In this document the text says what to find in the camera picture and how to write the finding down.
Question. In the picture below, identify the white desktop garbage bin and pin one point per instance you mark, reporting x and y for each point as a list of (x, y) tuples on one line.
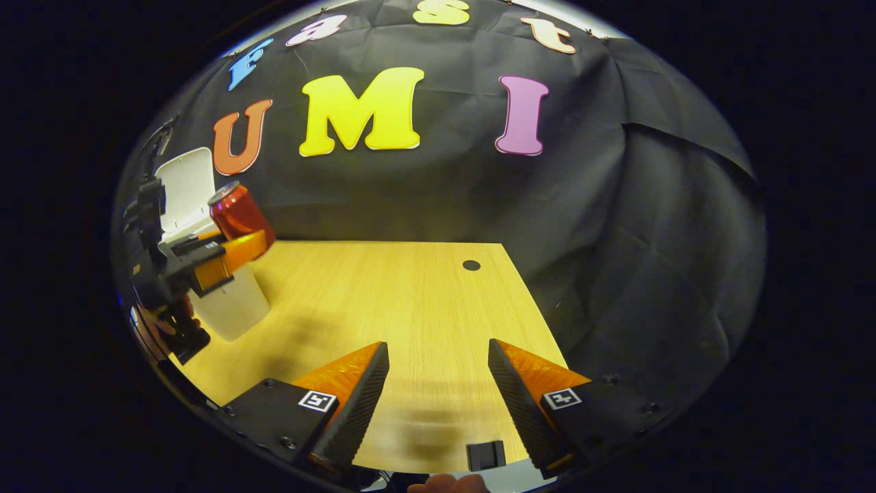
[(233, 308)]

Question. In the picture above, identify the red pop can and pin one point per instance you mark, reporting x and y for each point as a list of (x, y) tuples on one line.
[(236, 212)]

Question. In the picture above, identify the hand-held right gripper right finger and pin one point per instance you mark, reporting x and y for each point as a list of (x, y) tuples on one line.
[(527, 411)]

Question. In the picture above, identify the small black bracket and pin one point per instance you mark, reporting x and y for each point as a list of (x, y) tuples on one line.
[(486, 455)]

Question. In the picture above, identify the wooden desktop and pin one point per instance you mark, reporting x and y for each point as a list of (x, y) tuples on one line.
[(410, 308)]

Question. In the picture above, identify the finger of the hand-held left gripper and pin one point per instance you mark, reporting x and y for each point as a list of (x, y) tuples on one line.
[(198, 252)]

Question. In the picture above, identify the black backdrop cloth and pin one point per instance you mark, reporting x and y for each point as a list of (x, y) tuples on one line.
[(445, 192)]

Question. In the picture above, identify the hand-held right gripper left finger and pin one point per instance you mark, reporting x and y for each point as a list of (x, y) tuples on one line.
[(359, 411)]

